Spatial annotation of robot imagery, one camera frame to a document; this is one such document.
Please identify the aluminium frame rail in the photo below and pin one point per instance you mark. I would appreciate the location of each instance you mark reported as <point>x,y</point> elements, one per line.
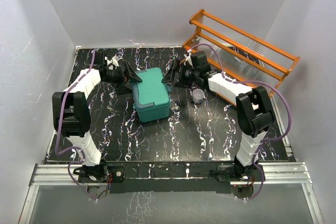
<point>285,196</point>

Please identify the green medicine kit box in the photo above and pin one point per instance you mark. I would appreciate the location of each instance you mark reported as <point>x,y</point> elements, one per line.
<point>151,97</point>

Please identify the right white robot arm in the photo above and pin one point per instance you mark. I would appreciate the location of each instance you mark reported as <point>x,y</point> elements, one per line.
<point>254,110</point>

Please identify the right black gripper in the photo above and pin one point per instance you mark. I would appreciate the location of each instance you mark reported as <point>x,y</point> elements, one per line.
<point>170,75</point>

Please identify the clear round plastic jar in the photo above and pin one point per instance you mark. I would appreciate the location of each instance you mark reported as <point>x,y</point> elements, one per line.
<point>197,96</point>

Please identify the orange wooden shelf rack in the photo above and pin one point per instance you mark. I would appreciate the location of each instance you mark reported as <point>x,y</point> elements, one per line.
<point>240,54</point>

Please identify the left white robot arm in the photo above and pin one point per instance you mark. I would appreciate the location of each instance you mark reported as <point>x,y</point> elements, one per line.
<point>71,115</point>

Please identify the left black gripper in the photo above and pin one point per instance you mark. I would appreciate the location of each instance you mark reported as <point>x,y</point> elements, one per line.
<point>128,74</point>

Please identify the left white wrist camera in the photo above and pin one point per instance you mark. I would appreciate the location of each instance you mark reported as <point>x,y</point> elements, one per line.
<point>112,63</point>

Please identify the black front base bar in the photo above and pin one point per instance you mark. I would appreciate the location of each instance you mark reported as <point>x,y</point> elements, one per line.
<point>130,177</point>

